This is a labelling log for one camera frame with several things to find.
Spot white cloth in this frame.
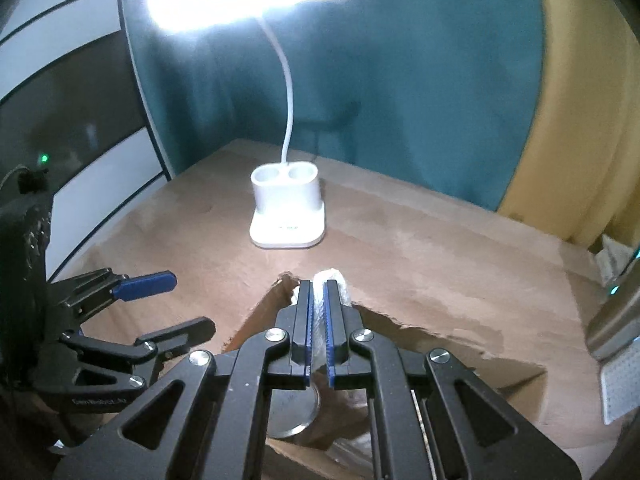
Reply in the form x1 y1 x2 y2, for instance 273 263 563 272
310 268 352 373

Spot red tin can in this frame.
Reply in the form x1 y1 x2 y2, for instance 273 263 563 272
267 385 320 439

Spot brown cardboard box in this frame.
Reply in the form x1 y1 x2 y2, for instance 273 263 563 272
221 271 549 480

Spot steel thermos mug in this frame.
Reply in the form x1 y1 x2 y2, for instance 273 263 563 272
586 259 639 361

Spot white perforated plastic basket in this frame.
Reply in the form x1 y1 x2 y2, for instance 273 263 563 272
600 347 640 425

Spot clear plastic bags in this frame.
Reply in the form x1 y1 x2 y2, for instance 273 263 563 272
594 234 636 286

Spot yellow curtain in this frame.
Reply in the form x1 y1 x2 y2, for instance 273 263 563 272
499 0 639 247

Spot teal curtain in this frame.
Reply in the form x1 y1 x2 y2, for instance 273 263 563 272
119 0 544 210

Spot white desk lamp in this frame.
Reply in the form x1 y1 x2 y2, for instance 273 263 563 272
144 0 362 252

